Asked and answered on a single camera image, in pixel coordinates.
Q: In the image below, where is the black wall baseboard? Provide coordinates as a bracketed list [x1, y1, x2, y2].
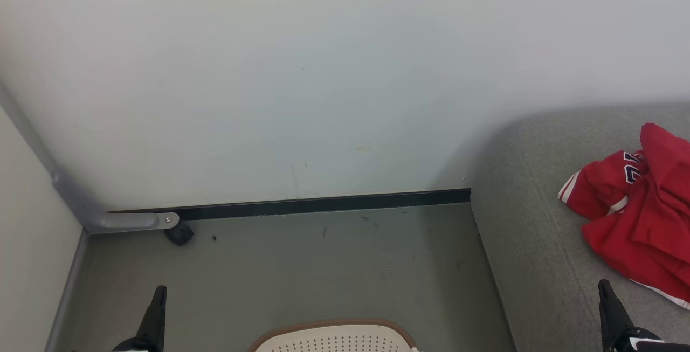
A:
[108, 189, 472, 221]

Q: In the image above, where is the red garment with white trim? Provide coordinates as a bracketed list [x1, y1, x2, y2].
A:
[582, 122, 690, 310]

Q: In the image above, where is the black caster wheel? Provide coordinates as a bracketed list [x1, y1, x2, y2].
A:
[164, 222, 195, 247]

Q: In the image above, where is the grey wall skirting strip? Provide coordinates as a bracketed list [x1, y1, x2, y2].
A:
[45, 229, 90, 352]

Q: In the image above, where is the cream perforated laundry basket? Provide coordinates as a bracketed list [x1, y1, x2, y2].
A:
[248, 318, 421, 352]

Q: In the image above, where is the grey metal frame tube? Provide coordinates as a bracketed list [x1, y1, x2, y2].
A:
[0, 82, 180, 234]

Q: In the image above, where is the grey fabric sofa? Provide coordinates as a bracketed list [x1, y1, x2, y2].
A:
[471, 103, 690, 352]

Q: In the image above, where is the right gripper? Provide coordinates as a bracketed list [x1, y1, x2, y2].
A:
[598, 280, 690, 352]

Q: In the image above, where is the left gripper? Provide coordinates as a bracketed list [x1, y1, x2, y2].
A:
[111, 286, 168, 352]

